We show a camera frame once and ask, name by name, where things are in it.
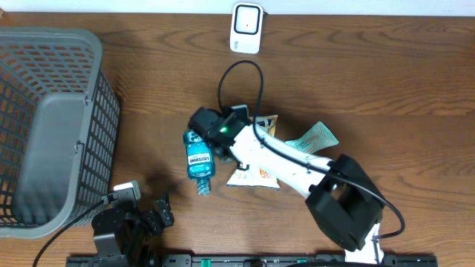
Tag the yellow snack chip bag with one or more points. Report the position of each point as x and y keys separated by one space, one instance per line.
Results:
x=257 y=177

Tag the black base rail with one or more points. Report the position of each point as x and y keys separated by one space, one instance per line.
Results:
x=186 y=260

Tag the grey plastic mesh basket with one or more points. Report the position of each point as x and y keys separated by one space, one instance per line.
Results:
x=59 y=123

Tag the white barcode scanner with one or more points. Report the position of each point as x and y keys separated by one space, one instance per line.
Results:
x=246 y=28

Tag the blue Listerine mouthwash bottle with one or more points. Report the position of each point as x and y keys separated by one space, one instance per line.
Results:
x=200 y=162

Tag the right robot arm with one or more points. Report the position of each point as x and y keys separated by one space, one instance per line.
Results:
x=342 y=199

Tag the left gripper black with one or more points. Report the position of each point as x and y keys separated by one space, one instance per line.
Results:
x=156 y=223

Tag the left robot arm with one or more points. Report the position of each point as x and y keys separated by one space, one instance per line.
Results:
x=122 y=232

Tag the pale green snack packet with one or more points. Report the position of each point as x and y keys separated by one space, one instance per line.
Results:
x=316 y=138

